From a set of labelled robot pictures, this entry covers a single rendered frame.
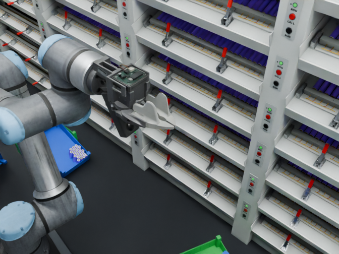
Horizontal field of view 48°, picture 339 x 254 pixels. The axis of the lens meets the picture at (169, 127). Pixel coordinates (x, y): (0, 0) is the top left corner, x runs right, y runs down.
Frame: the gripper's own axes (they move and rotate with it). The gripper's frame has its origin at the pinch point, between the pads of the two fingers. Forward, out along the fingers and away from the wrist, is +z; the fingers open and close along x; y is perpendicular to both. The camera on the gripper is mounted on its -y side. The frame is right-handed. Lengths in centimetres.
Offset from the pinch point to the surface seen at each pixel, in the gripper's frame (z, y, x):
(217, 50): -29, -22, 64
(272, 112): 0, -30, 56
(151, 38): -58, -27, 60
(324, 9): 6, 9, 55
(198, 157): -31, -81, 64
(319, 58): 8, -6, 58
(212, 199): -18, -101, 62
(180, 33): -47, -22, 64
